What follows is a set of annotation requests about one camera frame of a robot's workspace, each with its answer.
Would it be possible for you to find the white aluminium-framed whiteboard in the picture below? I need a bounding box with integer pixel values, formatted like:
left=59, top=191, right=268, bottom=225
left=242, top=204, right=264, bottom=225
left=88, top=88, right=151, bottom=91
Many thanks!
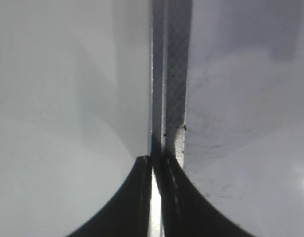
left=152, top=0, right=304, bottom=237

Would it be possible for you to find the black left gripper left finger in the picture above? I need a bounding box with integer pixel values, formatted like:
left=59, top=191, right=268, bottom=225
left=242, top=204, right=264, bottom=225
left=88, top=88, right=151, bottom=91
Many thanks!
left=69, top=156, right=152, bottom=237

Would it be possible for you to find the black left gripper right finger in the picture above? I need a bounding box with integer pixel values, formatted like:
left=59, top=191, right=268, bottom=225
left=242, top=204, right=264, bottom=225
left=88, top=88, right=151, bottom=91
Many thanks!
left=151, top=138, right=251, bottom=237

